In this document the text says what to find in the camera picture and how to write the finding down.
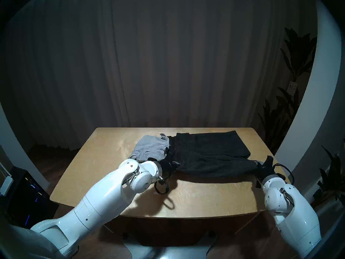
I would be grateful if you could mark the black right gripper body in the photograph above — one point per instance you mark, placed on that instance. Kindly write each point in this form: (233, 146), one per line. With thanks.
(265, 173)

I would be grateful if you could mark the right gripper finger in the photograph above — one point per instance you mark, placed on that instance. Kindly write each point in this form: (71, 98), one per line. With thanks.
(269, 161)
(258, 162)

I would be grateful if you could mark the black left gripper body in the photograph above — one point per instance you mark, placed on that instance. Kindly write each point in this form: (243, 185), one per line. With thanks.
(167, 168)

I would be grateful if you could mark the grey shorts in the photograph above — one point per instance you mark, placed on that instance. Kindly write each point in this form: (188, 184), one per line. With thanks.
(148, 147)

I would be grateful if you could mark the black shorts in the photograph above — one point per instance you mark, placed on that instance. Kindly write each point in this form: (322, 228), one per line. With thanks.
(210, 156)

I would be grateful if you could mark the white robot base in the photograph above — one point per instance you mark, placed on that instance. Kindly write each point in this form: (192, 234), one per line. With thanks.
(167, 251)

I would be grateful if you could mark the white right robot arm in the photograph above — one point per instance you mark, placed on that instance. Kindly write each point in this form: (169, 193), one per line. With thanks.
(291, 212)

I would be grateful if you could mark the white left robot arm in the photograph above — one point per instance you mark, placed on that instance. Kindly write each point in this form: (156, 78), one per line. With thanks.
(102, 199)

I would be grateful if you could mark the small dark potted plant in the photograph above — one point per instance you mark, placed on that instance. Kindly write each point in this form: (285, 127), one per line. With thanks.
(331, 180)

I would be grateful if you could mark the white plant tag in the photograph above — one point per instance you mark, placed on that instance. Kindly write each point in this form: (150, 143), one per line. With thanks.
(292, 86)

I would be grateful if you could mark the brown pleated curtain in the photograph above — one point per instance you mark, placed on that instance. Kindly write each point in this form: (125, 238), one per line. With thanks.
(161, 58)

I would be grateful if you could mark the tall dark leafy plant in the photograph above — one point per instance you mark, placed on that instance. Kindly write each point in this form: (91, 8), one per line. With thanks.
(296, 53)

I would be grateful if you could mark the black computer tower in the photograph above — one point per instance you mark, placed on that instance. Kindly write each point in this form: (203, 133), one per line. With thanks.
(27, 201)

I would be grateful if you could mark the small white box device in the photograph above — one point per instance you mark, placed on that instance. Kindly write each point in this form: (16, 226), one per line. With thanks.
(6, 186)

